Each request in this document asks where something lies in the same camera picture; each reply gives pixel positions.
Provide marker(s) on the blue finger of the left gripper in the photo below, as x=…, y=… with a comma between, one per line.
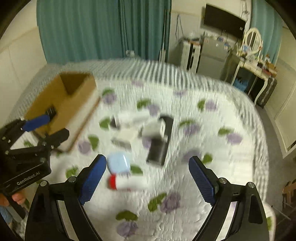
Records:
x=31, y=125
x=54, y=140

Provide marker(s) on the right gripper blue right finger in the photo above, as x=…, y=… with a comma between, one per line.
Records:
x=205, y=180

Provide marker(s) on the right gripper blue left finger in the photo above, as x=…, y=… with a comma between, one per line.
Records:
x=89, y=178

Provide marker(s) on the white square power adapter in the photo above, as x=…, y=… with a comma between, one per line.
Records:
x=124, y=138

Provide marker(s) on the black square charger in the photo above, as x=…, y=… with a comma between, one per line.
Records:
x=157, y=152

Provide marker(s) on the person left hand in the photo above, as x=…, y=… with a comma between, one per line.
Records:
x=18, y=197

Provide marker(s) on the white tube red cap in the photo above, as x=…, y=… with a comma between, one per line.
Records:
x=128, y=182

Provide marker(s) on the light blue earbud case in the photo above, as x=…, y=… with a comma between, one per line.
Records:
x=118, y=162

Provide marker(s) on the brown cardboard box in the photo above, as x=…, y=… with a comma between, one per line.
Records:
x=74, y=96

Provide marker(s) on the white handheld bottle device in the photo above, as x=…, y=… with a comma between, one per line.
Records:
x=129, y=119

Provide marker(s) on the black rectangular power bank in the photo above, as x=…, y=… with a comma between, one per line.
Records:
x=168, y=126

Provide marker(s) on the white plug charger cube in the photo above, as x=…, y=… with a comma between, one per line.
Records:
x=154, y=129

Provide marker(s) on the white floral quilt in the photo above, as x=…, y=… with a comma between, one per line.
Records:
x=206, y=124

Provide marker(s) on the grey checked bedsheet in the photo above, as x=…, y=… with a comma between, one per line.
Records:
x=151, y=72

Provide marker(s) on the teal curtain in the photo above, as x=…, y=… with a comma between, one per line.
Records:
x=74, y=31

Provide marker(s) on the blue laundry basket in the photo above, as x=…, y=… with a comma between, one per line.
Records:
x=240, y=84

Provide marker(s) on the white dressing table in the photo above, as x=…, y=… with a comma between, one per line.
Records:
x=235, y=63

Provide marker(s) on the grey mini fridge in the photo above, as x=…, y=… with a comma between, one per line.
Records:
x=213, y=57

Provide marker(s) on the white suitcase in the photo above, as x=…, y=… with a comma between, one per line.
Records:
x=190, y=53

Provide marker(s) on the white oval mirror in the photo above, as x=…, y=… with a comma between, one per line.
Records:
x=252, y=42

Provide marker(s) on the teal curtain right window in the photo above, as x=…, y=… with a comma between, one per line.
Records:
x=269, y=23

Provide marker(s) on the black wall television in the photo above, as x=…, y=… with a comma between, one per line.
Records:
x=226, y=22

